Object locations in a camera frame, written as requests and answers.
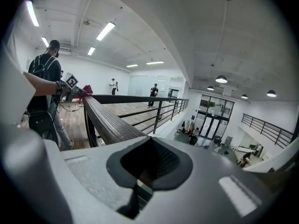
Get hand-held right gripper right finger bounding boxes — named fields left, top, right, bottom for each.
left=137, top=136, right=273, bottom=224

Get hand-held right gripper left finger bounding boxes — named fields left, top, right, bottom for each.
left=44, top=136, right=154, bottom=224

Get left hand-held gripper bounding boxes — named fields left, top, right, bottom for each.
left=60, top=72, right=89, bottom=96

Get pink cloth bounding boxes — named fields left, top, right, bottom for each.
left=72, top=84, right=94, bottom=105

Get dark wooden handrail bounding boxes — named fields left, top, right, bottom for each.
left=81, top=94, right=190, bottom=148

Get person's left forearm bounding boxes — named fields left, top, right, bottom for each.
left=23, top=71, right=71, bottom=97

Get black metal balcony railing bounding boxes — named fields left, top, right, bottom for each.
left=241, top=113, right=295, bottom=149

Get black backpack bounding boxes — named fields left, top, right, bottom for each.
left=31, top=54, right=58, bottom=80

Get frosted glass partition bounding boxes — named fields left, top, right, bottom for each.
left=127, top=75, right=185, bottom=98

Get group of ceiling tube lights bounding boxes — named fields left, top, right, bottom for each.
left=25, top=0, right=165, bottom=69

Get person's white shirt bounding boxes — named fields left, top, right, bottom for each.
left=0, top=27, right=37, bottom=126

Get white coats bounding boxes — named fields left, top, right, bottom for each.
left=181, top=120, right=196, bottom=134

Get white staircase balustrade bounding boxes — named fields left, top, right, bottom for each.
left=242, top=136, right=299, bottom=174

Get glass entrance doors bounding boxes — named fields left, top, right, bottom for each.
left=193, top=94, right=235, bottom=140

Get dark wrist strap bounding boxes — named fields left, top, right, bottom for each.
left=55, top=80, right=64, bottom=95

